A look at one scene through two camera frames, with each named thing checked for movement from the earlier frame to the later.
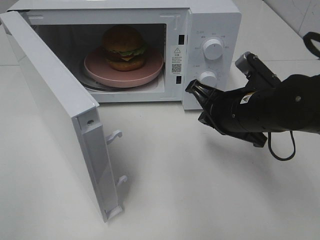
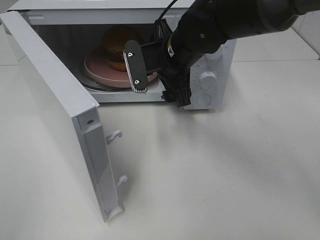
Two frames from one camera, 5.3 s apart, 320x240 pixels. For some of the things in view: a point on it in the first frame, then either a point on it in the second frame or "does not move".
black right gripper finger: (205, 93) → (163, 31)
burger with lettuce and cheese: (123, 47) does not move
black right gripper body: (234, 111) → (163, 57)
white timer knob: (208, 78) does not move
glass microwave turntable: (91, 85) does not move
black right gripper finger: (258, 139) → (177, 86)
